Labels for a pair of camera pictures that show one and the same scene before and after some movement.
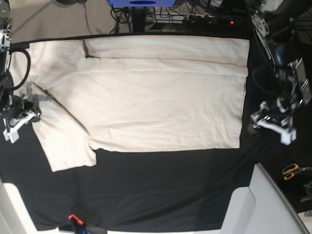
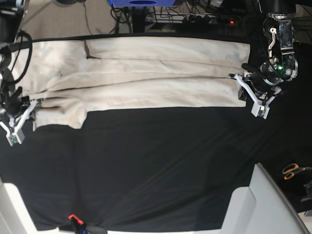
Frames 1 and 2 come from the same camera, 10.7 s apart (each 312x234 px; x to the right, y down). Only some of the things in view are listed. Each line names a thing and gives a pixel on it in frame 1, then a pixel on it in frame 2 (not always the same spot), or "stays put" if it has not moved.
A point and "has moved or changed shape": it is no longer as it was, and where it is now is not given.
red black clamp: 79,227 stays put
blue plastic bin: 126,3 stays put
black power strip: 191,19 stays put
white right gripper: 258,119 -> 260,109
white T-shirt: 136,93 has moved or changed shape
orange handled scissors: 288,171 stays put
